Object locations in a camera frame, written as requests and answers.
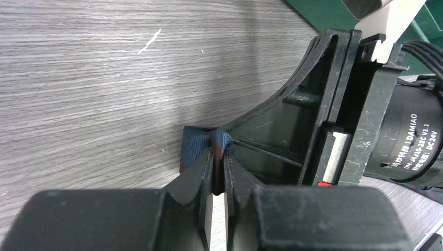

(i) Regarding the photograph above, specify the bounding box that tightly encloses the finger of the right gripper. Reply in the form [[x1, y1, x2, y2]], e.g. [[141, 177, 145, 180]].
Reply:
[[224, 29, 362, 186]]

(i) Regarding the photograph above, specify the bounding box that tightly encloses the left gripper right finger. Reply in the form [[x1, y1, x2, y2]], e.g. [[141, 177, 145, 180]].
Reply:
[[224, 152, 413, 250]]

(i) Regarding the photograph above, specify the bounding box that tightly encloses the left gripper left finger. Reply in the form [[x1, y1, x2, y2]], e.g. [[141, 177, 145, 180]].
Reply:
[[1, 150, 213, 250]]

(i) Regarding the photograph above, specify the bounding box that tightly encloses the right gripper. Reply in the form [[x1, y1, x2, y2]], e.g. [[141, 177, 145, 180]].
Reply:
[[313, 32, 442, 188]]

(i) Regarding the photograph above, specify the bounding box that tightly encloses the navy brown striped tie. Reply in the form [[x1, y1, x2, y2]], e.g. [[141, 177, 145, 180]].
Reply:
[[179, 125, 233, 196]]

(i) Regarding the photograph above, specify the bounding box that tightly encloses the green divided tray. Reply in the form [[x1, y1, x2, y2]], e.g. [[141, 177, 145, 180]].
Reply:
[[288, 1, 442, 78]]

